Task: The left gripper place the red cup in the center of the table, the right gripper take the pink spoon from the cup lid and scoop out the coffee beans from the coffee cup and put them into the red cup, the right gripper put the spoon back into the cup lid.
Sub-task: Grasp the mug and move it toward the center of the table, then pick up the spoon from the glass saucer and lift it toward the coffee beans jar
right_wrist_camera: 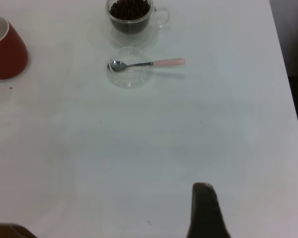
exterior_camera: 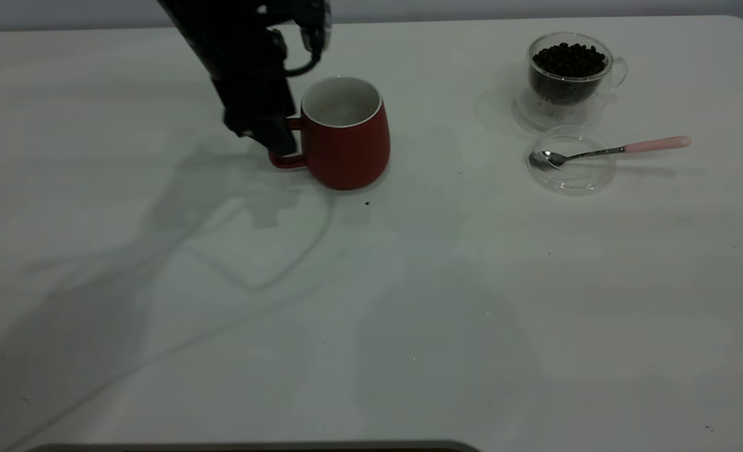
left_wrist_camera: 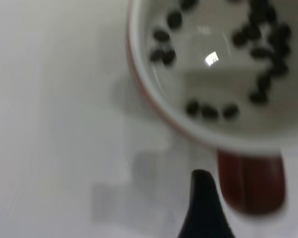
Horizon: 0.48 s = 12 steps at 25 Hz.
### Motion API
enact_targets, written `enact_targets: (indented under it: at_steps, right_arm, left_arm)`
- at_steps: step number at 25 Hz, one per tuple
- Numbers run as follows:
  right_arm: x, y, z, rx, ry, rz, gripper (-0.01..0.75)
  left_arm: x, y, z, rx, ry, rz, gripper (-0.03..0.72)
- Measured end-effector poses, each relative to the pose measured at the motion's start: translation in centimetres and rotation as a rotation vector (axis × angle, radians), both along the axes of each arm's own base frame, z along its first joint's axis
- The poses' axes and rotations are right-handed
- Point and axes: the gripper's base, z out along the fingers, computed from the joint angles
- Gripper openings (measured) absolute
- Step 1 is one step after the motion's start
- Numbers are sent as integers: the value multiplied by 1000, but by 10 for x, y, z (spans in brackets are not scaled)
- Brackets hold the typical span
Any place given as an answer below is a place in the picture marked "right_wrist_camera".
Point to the clear double-walled glass cup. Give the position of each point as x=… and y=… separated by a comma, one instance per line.
x=129, y=39

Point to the red ceramic mug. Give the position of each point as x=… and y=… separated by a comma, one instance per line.
x=10, y=54

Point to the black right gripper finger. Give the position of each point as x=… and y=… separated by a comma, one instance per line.
x=206, y=215

